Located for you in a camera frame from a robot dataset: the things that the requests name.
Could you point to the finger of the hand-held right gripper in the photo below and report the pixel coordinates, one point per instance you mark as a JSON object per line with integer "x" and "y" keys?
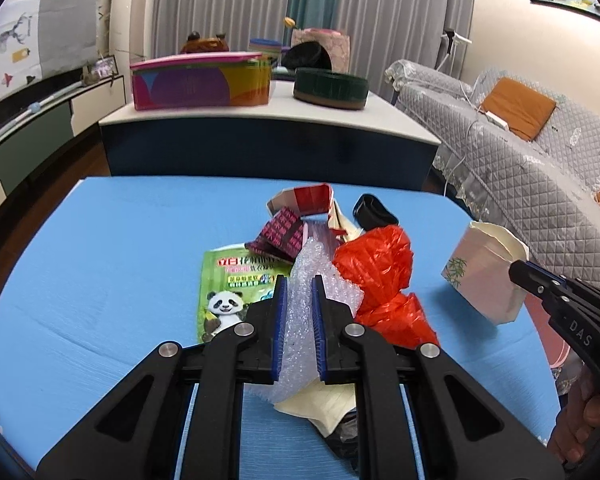
{"x": 535, "y": 280}

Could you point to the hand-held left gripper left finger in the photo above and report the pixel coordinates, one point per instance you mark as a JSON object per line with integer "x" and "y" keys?
{"x": 281, "y": 330}

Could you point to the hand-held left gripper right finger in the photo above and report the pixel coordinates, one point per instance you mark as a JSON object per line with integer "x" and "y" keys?
{"x": 317, "y": 330}

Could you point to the clear bubble wrap sheet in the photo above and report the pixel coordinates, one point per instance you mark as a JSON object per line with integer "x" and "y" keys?
{"x": 300, "y": 310}

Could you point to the pink plastic bin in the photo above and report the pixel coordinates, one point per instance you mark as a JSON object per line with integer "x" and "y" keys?
{"x": 550, "y": 340}

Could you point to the white bamboo print paper bag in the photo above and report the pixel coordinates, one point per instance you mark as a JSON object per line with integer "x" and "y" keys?
{"x": 480, "y": 270}

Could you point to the green panda print packet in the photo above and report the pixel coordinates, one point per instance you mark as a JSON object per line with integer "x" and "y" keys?
{"x": 230, "y": 285}

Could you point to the person's right hand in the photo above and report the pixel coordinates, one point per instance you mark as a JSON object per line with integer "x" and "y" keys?
{"x": 580, "y": 420}

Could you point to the cream paper napkin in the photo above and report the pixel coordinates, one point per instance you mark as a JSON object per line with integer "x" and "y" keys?
{"x": 325, "y": 405}

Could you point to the red plastic bag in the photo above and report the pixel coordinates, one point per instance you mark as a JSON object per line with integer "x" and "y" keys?
{"x": 380, "y": 270}

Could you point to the maroon patterned wrapper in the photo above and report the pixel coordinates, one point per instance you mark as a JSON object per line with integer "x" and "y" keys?
{"x": 280, "y": 232}

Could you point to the sofa with grey quilted cover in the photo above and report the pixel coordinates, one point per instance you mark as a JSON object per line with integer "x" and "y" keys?
{"x": 520, "y": 180}

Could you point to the black plastic bag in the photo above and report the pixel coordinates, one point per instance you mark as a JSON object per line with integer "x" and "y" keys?
{"x": 345, "y": 435}

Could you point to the small black shoe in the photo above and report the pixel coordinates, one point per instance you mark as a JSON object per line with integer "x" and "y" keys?
{"x": 375, "y": 212}

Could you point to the red and cream paper carton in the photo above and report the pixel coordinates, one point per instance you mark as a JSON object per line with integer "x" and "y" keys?
{"x": 307, "y": 199}

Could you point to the white power strip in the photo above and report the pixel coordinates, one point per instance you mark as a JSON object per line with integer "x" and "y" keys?
{"x": 497, "y": 120}

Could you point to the white and navy coffee table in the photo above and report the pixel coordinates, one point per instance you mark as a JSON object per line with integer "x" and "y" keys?
{"x": 260, "y": 145}

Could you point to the blue foam table mat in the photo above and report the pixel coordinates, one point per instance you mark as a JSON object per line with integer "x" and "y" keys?
{"x": 105, "y": 260}

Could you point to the white floor lamp stand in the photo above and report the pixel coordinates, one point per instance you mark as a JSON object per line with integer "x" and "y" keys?
{"x": 450, "y": 45}

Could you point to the colourful rectangular box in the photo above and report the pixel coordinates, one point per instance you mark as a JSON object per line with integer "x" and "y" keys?
{"x": 195, "y": 85}

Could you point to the black hat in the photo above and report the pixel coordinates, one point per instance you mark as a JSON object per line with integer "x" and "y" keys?
{"x": 307, "y": 57}

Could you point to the stack of colourful bowls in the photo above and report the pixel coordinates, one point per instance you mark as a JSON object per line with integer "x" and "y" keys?
{"x": 265, "y": 50}

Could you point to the pink patterned basket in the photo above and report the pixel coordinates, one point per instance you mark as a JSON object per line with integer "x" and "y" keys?
{"x": 337, "y": 47}

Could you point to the yellow ball ornament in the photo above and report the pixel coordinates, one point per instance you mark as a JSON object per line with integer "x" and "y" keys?
{"x": 290, "y": 22}

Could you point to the white and green television cabinet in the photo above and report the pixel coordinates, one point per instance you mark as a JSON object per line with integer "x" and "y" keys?
{"x": 30, "y": 135}

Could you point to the grey curtain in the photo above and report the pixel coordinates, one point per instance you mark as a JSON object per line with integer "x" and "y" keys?
{"x": 220, "y": 5}

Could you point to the white rod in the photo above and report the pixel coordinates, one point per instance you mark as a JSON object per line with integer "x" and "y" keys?
{"x": 35, "y": 106}

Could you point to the grey printed television cover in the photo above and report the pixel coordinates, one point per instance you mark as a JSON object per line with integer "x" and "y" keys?
{"x": 55, "y": 25}

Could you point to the small photo frame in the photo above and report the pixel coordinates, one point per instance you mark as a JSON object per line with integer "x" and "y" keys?
{"x": 105, "y": 66}

